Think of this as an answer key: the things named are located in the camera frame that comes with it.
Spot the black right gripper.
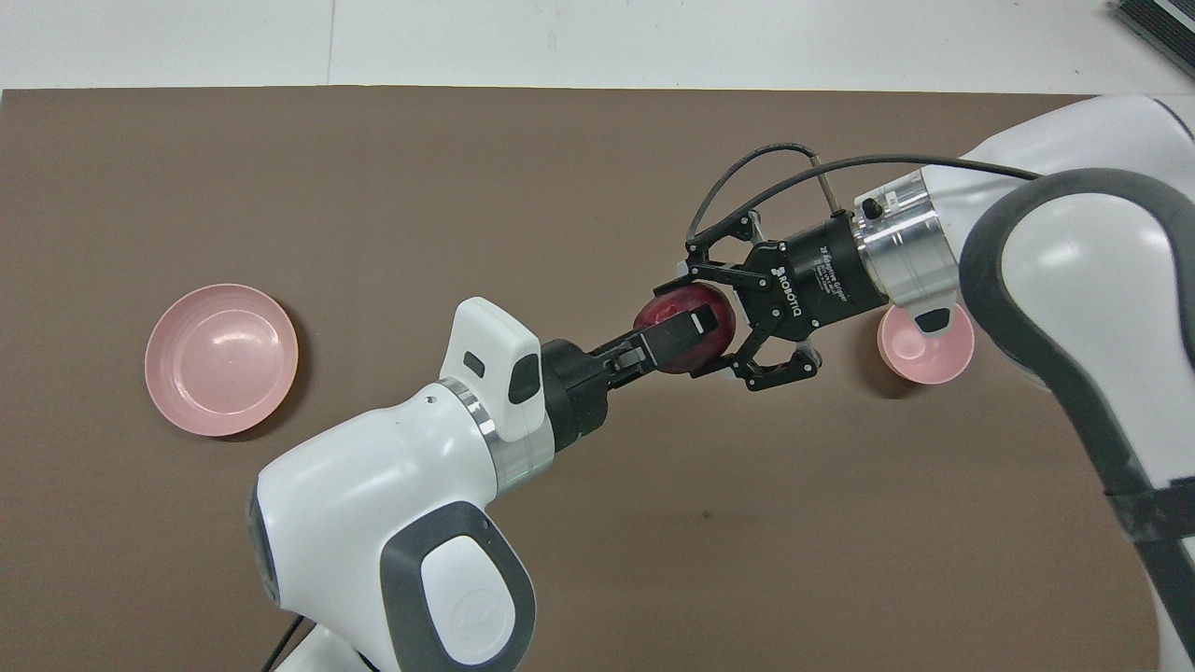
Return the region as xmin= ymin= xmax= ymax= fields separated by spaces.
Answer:
xmin=653 ymin=210 xmax=891 ymax=392

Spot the pink plate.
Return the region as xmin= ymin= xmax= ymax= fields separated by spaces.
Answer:
xmin=144 ymin=283 xmax=300 ymax=438

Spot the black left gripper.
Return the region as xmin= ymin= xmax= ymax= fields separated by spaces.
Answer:
xmin=541 ymin=310 xmax=722 ymax=455

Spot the grey ribbed metal device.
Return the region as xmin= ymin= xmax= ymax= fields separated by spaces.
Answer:
xmin=1108 ymin=0 xmax=1195 ymax=81

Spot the dark red apple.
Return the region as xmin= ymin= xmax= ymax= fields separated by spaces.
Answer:
xmin=632 ymin=286 xmax=738 ymax=376

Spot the pink bowl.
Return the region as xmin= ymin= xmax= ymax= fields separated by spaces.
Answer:
xmin=877 ymin=302 xmax=977 ymax=386

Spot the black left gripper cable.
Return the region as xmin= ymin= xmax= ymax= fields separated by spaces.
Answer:
xmin=260 ymin=613 xmax=305 ymax=672

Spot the brown table mat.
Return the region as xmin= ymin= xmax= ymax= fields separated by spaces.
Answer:
xmin=0 ymin=86 xmax=1171 ymax=672

